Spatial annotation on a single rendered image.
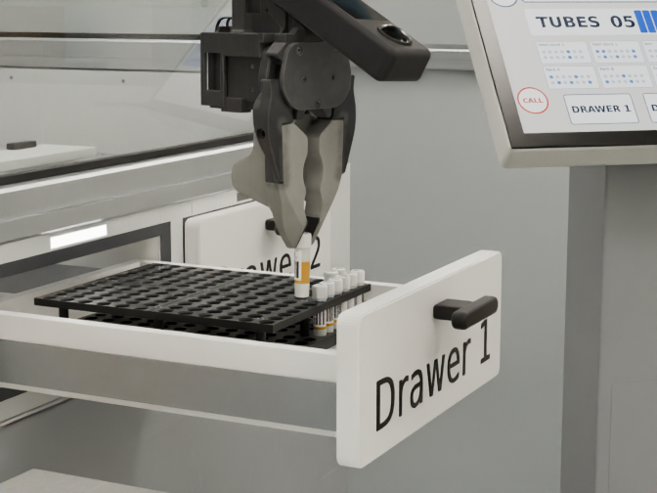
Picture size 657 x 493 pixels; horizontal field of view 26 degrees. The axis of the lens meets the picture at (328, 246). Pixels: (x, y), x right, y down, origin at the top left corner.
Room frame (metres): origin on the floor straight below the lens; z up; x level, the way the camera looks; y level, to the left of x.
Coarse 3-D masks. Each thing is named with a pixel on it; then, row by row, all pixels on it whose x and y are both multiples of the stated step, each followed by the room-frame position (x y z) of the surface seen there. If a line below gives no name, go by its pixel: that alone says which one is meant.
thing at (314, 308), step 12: (360, 288) 1.18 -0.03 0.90; (312, 300) 1.13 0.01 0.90; (336, 300) 1.14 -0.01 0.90; (288, 312) 1.09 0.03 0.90; (300, 312) 1.08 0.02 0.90; (312, 312) 1.10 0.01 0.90; (252, 324) 1.05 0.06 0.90; (264, 324) 1.04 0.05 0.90; (276, 324) 1.04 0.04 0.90; (288, 324) 1.06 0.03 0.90
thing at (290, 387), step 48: (48, 288) 1.21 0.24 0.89; (384, 288) 1.22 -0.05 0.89; (0, 336) 1.11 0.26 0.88; (48, 336) 1.08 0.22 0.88; (96, 336) 1.06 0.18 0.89; (144, 336) 1.05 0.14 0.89; (192, 336) 1.03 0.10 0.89; (0, 384) 1.11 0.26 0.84; (48, 384) 1.08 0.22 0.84; (96, 384) 1.06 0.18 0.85; (144, 384) 1.04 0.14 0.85; (192, 384) 1.02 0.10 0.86; (240, 384) 1.01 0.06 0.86; (288, 384) 0.99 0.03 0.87
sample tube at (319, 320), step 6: (312, 288) 1.13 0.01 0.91; (318, 288) 1.13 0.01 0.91; (324, 288) 1.13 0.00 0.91; (312, 294) 1.13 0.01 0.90; (318, 294) 1.13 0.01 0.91; (324, 294) 1.13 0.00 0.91; (318, 300) 1.13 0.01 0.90; (324, 300) 1.13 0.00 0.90; (324, 312) 1.13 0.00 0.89; (318, 318) 1.13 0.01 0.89; (324, 318) 1.13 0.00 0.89; (318, 324) 1.13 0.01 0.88; (324, 324) 1.13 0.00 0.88; (318, 330) 1.13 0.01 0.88; (324, 330) 1.13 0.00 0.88
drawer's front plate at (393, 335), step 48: (432, 288) 1.06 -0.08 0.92; (480, 288) 1.16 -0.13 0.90; (336, 336) 0.95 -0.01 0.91; (384, 336) 0.98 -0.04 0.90; (432, 336) 1.06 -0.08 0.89; (480, 336) 1.16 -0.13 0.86; (336, 384) 0.95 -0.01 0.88; (384, 384) 0.98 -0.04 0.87; (480, 384) 1.16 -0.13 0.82; (336, 432) 0.95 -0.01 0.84; (384, 432) 0.98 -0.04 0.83
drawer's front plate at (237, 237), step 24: (216, 216) 1.40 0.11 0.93; (240, 216) 1.44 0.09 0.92; (264, 216) 1.49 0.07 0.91; (192, 240) 1.37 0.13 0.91; (216, 240) 1.40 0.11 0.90; (240, 240) 1.44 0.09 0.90; (264, 240) 1.49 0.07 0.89; (216, 264) 1.40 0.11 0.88; (240, 264) 1.44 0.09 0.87; (264, 264) 1.49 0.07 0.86
